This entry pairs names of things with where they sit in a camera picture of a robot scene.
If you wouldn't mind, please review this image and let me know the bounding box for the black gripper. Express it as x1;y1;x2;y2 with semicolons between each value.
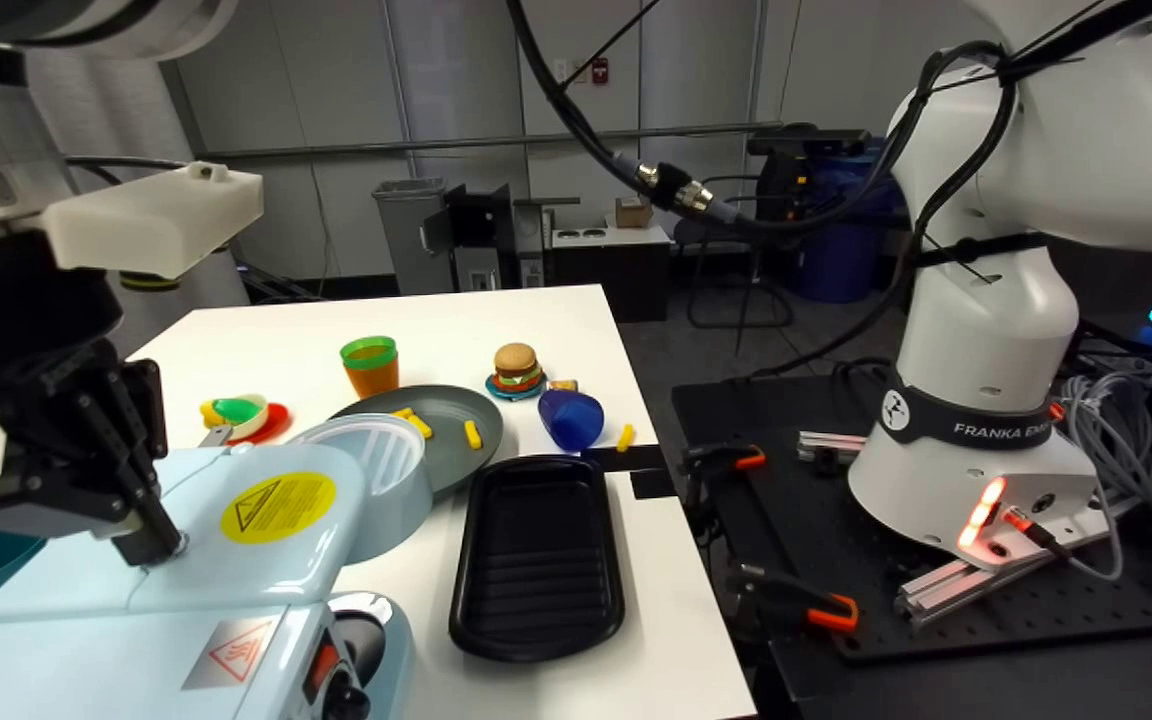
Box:
0;231;186;570

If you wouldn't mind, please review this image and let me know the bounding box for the light blue breakfast maker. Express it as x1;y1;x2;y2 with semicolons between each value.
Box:
0;409;434;720

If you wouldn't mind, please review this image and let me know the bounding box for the green and yellow toy food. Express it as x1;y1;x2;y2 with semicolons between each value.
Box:
196;393;276;443

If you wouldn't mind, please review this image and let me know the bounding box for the small red plate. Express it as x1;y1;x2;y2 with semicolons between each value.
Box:
236;398;296;449

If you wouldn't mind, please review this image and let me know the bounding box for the green and orange cup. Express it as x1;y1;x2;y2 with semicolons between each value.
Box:
335;333;402;402

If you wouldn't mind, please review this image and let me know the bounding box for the grey curtain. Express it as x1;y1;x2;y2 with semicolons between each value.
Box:
16;46;253;366

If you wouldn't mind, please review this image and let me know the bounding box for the grey round plate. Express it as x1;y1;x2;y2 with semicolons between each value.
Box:
328;381;507;537

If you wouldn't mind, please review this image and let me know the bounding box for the grey trash can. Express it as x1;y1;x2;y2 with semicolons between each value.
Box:
372;178;467;295

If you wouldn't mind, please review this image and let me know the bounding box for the small teal saucer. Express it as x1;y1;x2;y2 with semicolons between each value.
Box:
481;371;550;405

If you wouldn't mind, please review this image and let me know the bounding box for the toy burger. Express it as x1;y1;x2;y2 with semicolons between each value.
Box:
493;339;547;398

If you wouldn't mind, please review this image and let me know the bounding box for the black machine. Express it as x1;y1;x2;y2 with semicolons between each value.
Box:
419;184;585;291

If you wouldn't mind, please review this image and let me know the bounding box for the black rectangular tray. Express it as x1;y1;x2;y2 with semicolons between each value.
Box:
446;451;629;670

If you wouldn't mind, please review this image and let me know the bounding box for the blue toy object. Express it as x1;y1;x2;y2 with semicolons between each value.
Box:
531;387;608;462

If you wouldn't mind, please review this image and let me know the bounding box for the dark low cabinet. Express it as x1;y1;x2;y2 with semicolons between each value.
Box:
543;219;677;326

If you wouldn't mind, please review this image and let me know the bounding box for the small cardboard box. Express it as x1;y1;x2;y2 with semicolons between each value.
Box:
612;192;655;231

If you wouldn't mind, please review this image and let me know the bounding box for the orange and black clamp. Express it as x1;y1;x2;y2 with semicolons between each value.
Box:
721;555;865;640
678;441;771;501

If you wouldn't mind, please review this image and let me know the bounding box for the black metal chair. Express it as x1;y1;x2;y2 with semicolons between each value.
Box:
670;172;798;333

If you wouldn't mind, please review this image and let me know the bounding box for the black perforated base board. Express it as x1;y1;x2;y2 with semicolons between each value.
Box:
667;371;1152;670

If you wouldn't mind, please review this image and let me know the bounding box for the short aluminium extrusion bar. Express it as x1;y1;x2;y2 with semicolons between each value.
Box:
791;426;870;473

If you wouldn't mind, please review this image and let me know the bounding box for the black equipment stand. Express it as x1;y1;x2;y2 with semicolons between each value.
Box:
744;123;874;276

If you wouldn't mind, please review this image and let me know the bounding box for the blue barrel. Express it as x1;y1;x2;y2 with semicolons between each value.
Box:
787;137;914;308

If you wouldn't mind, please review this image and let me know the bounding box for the long aluminium extrusion bar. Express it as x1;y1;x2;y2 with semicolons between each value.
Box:
891;512;1126;630

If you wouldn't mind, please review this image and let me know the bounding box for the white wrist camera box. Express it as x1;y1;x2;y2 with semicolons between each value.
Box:
38;158;267;285

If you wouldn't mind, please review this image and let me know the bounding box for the grey wall rail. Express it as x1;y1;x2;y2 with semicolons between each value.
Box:
192;119;791;169

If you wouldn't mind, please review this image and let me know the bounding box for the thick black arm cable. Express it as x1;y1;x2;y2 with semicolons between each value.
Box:
504;0;1022;240

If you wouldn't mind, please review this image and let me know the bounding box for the wall switch plate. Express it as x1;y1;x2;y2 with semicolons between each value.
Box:
560;54;616;93

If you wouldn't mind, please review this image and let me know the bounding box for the grey cable bundle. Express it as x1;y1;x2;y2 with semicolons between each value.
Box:
1050;366;1152;590

